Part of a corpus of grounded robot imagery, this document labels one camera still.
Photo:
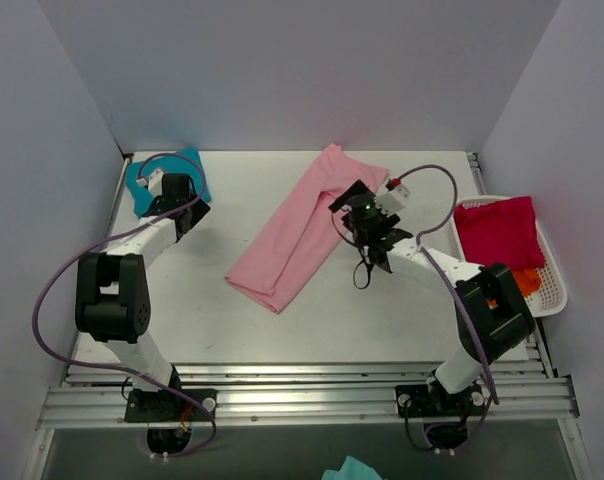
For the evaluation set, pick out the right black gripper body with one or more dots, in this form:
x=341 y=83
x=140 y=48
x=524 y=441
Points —
x=344 y=196

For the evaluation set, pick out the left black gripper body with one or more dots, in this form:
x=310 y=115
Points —
x=152 y=207

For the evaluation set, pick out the pink t shirt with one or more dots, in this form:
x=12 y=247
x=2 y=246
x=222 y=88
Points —
x=300 y=236

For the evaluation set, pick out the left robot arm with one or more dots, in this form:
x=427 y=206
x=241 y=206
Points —
x=113 y=302

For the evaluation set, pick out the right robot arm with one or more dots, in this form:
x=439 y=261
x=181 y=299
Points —
x=492 y=316

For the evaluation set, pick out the folded teal t shirt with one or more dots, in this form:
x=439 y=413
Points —
x=185 y=161

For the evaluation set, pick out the crimson t shirt in basket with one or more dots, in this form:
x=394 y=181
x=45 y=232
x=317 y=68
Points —
x=503 y=232

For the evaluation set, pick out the orange t shirt in basket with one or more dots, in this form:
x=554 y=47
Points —
x=527 y=280

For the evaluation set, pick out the white plastic basket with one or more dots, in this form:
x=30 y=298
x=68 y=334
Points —
x=552 y=296

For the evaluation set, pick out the mint green cloth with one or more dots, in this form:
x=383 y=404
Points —
x=352 y=469

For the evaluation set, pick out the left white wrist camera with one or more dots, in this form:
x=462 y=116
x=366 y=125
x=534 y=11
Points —
x=152 y=183

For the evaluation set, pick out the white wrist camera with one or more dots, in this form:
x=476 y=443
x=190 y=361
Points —
x=152 y=183
x=395 y=199

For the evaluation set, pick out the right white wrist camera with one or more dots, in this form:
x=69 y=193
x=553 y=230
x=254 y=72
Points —
x=395 y=199

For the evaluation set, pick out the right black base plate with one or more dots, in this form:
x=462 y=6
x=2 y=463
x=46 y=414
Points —
x=432 y=401

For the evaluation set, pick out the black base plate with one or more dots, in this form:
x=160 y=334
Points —
x=161 y=406
x=432 y=401

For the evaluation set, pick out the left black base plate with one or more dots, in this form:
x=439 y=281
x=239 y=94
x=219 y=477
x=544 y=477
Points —
x=161 y=406

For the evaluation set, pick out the aluminium rail frame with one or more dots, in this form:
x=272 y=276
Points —
x=306 y=394

